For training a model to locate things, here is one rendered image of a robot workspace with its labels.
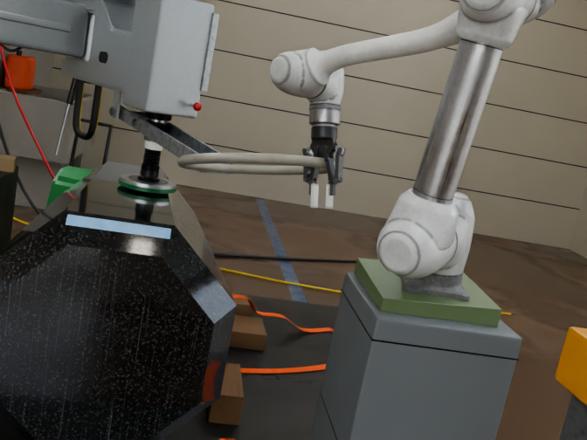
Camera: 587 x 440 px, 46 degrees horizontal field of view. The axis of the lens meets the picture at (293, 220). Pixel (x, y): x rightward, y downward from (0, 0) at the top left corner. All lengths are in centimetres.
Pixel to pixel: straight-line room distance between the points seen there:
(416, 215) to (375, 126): 615
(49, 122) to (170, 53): 298
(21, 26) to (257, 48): 477
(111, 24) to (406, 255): 170
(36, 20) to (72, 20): 15
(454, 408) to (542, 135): 676
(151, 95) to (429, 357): 135
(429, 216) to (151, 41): 129
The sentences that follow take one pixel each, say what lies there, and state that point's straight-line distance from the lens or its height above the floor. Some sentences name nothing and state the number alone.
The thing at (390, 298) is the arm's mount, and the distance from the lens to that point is 181.
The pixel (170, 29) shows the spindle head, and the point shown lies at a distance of 254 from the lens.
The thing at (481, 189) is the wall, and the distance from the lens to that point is 828.
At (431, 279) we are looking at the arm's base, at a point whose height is 88.
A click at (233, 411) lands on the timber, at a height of 7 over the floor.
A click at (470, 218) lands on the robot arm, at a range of 188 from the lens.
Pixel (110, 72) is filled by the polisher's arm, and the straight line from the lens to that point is 283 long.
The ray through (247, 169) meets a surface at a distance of 233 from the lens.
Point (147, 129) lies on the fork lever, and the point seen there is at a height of 106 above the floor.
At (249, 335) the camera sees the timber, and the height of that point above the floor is 9.
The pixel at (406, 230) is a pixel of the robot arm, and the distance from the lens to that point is 163.
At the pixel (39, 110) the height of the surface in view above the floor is 77.
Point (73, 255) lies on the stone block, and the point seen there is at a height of 71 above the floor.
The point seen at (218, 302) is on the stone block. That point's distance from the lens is 223.
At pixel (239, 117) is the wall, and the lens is 756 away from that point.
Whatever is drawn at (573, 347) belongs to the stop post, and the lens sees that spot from 100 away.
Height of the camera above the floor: 133
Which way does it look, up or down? 11 degrees down
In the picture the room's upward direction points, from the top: 11 degrees clockwise
